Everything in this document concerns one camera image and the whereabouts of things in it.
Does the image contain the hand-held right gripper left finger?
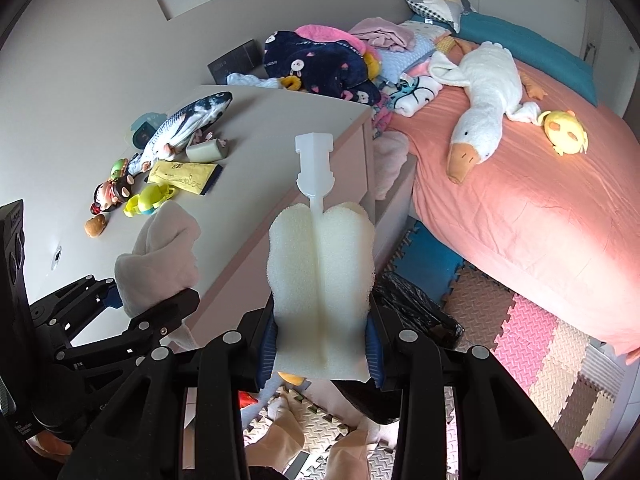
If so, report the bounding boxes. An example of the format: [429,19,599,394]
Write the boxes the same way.
[57,304,282,480]

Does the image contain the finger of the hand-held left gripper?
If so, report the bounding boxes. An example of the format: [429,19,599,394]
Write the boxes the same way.
[30,274,122,347]
[55,287,202,377]

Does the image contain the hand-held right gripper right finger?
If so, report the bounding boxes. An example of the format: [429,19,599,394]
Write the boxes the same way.
[363,307,583,480]

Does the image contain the black plastic bag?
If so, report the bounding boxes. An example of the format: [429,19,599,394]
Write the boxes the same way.
[330,270,465,423]

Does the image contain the beige fleece cloth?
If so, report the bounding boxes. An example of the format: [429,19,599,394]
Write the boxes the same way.
[115,205,203,322]

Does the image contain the white sponge bottle brush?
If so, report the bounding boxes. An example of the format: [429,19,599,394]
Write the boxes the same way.
[267,132,379,382]

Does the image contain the green seahorse toy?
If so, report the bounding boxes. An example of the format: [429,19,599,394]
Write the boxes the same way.
[123,183,179,218]

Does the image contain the person's left hand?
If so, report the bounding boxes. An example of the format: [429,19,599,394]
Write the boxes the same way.
[31,431,74,462]

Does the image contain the person's leg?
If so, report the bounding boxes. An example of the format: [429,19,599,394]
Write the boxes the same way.
[245,395,307,480]
[326,417,383,480]

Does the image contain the black-haired doll figurine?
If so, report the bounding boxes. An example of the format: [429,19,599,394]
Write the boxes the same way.
[90,179,134,214]

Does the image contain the colourful foam floor mat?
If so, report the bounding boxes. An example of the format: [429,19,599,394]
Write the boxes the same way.
[240,217,637,480]

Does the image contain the yellow packet with blue edge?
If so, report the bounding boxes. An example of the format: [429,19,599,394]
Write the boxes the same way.
[146,160,225,197]

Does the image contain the teal table clock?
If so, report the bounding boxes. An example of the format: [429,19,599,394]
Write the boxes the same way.
[131,112,169,149]

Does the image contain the small white block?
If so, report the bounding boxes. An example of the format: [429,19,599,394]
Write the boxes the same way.
[186,140,223,163]

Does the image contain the pale pink hanging cloth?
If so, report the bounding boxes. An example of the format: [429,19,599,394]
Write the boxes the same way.
[372,131,412,202]

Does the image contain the bed with pink sheet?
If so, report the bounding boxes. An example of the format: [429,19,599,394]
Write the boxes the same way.
[387,57,640,356]

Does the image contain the grey fish plush toy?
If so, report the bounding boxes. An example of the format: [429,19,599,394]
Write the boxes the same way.
[126,91,234,177]

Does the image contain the white baby cloth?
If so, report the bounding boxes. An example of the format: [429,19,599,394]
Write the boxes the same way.
[227,72,282,89]

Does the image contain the white cartoon print blanket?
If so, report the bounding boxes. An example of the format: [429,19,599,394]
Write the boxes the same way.
[389,72,444,119]

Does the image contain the navy rabbit print blanket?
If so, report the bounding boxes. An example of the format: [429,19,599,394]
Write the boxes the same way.
[262,30,382,107]

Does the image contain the white goose plush toy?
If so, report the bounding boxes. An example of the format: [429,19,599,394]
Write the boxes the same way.
[429,41,545,185]

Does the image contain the yellow chick plush toy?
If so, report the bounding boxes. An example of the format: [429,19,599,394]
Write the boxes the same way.
[542,109,590,157]

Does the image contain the light blue blanket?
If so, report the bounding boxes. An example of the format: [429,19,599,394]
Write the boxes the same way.
[377,20,452,82]

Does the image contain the light pink cloth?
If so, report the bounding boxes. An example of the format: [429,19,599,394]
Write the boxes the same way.
[349,16,417,54]

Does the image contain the hot pink cloth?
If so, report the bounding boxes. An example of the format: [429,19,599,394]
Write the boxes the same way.
[295,24,372,57]

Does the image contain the teal pillow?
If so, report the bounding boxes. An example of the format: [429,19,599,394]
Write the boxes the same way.
[456,12,599,107]

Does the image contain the checkered patchwork pillow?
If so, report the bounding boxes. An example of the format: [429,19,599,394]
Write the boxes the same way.
[404,0,477,34]

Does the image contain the white wardrobe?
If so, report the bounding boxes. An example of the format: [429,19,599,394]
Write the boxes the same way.
[580,0,632,122]

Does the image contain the black wall switch panel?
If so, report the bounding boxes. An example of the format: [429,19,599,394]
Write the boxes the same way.
[207,40,261,84]

